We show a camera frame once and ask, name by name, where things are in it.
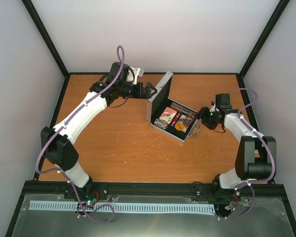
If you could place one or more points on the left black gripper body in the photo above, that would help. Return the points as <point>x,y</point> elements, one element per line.
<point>134,94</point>

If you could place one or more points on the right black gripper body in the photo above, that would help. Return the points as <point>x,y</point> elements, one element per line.
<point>208,120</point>

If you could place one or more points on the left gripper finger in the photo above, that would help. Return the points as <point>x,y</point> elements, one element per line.
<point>152,95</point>
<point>150,88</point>

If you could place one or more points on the blue gold card deck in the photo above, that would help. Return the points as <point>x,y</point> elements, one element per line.
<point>183,116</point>

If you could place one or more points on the aluminium poker case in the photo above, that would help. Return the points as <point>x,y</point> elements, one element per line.
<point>162,100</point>

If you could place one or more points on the black red triangle button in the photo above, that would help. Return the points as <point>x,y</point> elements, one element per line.
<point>186,121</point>

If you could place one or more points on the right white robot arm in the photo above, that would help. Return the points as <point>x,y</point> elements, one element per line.
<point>256,156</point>

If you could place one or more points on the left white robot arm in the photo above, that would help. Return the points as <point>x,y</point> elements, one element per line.
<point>58,141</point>

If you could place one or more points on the poker chips in case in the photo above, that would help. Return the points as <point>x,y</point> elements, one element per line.
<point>191,114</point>

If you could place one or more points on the red playing card deck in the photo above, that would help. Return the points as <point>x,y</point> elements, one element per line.
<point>167,115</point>

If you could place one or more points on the orange button in case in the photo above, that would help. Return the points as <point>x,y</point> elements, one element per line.
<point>179,126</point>

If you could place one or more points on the red dice row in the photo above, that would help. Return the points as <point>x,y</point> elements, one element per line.
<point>175,120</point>

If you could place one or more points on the black front rail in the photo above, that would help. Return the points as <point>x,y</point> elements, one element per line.
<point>104,189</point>

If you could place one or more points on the light blue cable duct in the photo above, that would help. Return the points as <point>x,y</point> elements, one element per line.
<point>130,208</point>

